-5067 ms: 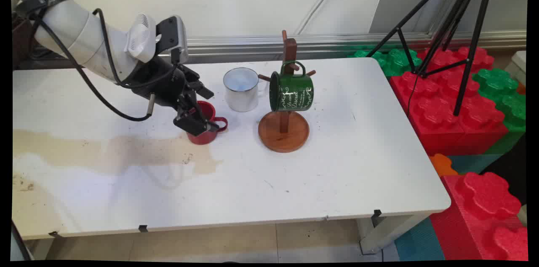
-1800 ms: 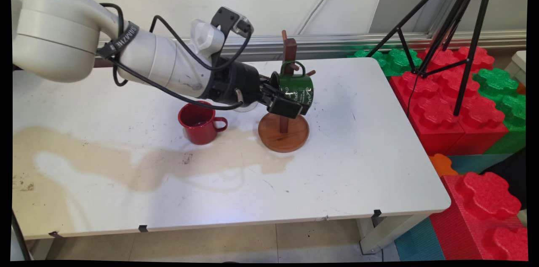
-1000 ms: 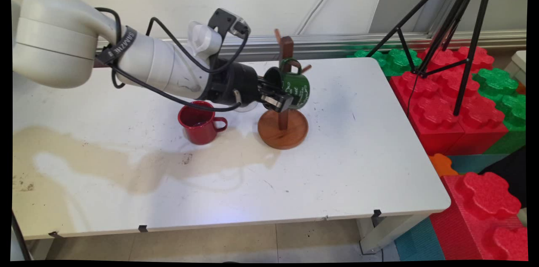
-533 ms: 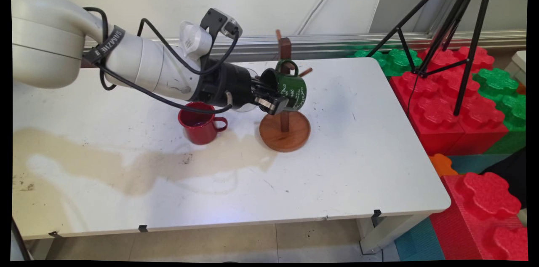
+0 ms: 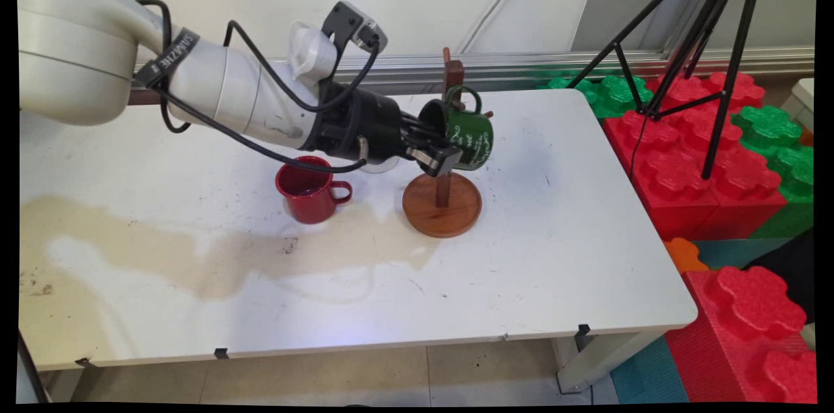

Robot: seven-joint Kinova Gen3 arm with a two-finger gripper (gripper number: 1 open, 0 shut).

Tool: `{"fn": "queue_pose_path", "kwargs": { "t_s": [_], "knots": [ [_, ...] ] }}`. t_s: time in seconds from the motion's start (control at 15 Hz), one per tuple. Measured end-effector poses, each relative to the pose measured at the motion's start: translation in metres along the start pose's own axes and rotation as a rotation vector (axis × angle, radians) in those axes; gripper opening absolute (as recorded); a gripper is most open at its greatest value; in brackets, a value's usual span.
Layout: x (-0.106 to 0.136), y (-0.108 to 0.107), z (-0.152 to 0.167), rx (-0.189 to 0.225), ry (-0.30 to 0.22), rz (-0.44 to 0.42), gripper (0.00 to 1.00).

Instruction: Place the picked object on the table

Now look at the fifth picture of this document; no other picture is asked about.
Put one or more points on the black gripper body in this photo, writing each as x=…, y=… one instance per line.
x=365, y=126

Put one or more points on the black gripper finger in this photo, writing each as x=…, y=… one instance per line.
x=440, y=157
x=423, y=129

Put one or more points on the green enamel mug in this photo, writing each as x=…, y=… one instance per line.
x=472, y=139

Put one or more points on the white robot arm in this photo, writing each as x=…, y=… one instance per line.
x=78, y=42

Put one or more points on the white enamel mug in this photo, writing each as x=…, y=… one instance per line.
x=381, y=167

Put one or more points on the wooden mug tree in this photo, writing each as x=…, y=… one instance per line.
x=443, y=214

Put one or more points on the white ribbed sensor housing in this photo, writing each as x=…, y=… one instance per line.
x=309, y=55

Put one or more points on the red enamel mug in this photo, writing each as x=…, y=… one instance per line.
x=309, y=204

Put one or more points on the green foam block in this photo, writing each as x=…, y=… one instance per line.
x=619, y=94
x=769, y=129

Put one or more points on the black table edge clip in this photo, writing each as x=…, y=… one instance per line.
x=221, y=353
x=582, y=329
x=84, y=362

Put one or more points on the large red foam block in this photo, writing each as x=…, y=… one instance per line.
x=717, y=361
x=684, y=191

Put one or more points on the orange foam block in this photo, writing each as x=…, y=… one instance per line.
x=684, y=255

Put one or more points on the teal foam block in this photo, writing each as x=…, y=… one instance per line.
x=651, y=374
x=736, y=251

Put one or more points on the black tripod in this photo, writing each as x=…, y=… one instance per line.
x=736, y=55

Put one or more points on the white box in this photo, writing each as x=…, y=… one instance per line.
x=803, y=100

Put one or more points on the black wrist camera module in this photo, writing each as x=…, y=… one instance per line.
x=345, y=22

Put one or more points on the aluminium wall rail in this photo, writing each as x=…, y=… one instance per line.
x=521, y=68

